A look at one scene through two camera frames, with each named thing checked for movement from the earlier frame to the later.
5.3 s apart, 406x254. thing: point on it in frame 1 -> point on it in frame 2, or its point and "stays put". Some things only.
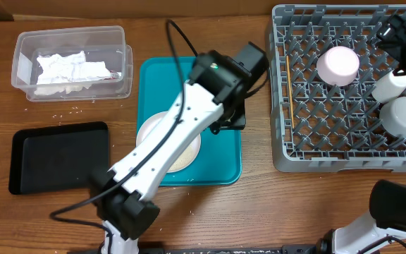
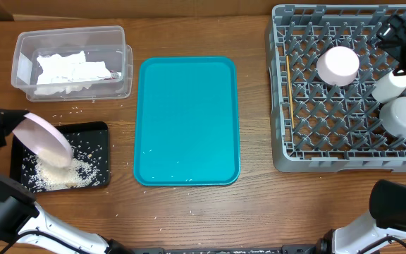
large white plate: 182,158 -> 44,141
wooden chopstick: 290,89 stays put
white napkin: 93,70 stays put
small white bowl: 337,65 stays put
